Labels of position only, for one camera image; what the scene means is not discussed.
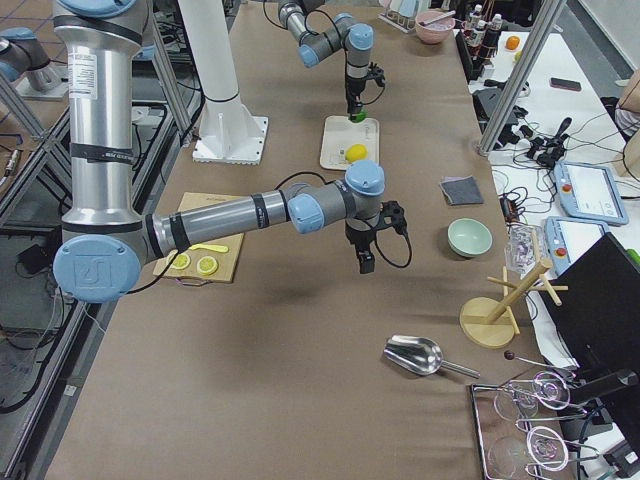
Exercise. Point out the black monitor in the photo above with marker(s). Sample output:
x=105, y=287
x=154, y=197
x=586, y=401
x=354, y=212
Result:
x=598, y=319

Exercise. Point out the wooden mug tree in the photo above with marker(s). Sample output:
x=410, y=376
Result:
x=491, y=323

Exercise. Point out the lemon slice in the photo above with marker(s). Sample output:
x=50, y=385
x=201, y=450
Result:
x=207, y=265
x=178, y=261

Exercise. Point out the yellow lemon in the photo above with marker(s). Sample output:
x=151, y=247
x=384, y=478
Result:
x=356, y=152

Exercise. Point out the black phone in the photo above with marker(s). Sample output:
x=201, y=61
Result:
x=565, y=84

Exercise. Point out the pink bowl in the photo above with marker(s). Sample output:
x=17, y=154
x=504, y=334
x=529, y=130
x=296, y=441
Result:
x=433, y=27

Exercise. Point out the glass rack tray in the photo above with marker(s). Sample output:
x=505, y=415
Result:
x=517, y=428

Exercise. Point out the metal scoop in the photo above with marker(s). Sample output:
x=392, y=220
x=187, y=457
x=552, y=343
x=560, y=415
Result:
x=421, y=356

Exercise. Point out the grey folded cloth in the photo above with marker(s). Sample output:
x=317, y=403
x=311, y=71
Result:
x=459, y=191

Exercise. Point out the aluminium frame post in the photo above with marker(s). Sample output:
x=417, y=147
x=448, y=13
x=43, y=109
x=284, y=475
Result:
x=543, y=25

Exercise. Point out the orange fruit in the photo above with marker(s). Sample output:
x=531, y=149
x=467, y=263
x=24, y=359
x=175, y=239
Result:
x=512, y=43

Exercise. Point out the white rectangular tray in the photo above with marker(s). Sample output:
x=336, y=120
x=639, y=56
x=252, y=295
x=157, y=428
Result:
x=340, y=133

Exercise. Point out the white pedestal column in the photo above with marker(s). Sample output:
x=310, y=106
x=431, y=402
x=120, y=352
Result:
x=227, y=131

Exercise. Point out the yellow plastic knife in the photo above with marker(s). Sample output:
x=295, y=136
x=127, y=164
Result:
x=210, y=247

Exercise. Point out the blue teach pendant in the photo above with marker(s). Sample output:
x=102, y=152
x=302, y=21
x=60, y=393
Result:
x=589, y=192
x=569, y=238

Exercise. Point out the mint green bowl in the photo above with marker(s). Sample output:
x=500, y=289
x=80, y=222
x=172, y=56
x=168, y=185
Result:
x=469, y=238

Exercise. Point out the wooden cutting board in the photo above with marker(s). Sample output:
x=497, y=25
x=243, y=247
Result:
x=227, y=263

